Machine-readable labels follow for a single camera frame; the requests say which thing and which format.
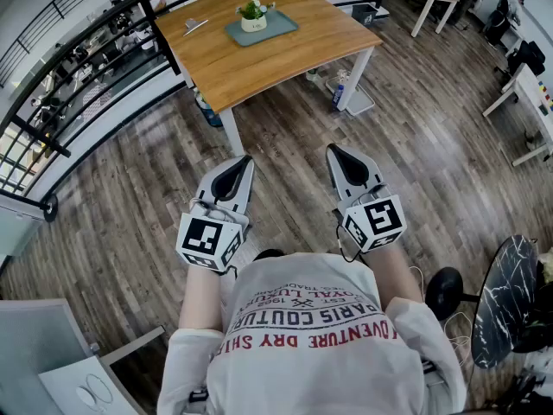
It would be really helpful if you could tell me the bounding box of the person's left forearm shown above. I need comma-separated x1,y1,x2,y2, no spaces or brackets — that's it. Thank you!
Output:
178,264,238,333

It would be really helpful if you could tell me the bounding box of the potted white flower plant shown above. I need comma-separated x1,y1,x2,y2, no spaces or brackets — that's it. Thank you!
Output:
235,0,277,34

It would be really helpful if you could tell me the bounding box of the black marble round table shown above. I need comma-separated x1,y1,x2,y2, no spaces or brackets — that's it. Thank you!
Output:
470,234,541,370

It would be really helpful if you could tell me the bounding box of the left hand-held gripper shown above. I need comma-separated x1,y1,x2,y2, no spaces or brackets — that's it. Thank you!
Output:
175,155,256,273

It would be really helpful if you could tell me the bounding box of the black metal railing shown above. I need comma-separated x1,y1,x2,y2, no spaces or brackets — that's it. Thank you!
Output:
0,0,390,215

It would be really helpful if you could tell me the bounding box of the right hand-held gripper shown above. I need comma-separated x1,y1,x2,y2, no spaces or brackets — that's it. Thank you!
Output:
326,144,408,254

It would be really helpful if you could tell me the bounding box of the person's white printed shirt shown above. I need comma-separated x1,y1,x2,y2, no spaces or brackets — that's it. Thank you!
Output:
156,252,468,415

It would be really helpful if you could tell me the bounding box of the grey-green tray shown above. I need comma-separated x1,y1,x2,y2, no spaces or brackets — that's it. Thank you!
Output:
223,10,300,48

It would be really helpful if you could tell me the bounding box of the black office chair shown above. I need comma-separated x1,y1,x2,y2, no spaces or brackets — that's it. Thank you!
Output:
506,40,547,78

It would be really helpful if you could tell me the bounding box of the wooden table with white legs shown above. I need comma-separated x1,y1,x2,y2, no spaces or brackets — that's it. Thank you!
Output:
154,0,385,157

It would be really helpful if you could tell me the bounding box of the grey bin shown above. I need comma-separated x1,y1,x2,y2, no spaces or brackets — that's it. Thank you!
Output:
351,3,382,28

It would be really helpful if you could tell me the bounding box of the white cable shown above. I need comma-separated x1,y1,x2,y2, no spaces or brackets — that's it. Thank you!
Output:
409,265,474,367

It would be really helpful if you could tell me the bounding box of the blue water jug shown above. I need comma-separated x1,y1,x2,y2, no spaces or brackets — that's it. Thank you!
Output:
193,87,224,129

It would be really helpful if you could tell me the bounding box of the white cabinet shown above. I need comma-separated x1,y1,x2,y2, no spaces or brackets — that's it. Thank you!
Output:
0,297,168,415

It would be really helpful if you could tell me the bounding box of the black cable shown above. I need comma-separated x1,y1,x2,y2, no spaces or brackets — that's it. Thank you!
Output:
335,224,369,264

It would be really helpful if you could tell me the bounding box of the person's right forearm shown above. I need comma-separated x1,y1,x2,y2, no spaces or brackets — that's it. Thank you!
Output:
364,243,428,316

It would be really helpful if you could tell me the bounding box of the metal clip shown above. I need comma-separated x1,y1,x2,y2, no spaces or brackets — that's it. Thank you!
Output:
181,18,209,37

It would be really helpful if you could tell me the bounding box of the white desk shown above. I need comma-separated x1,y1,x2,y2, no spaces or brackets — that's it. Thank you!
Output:
482,61,553,168

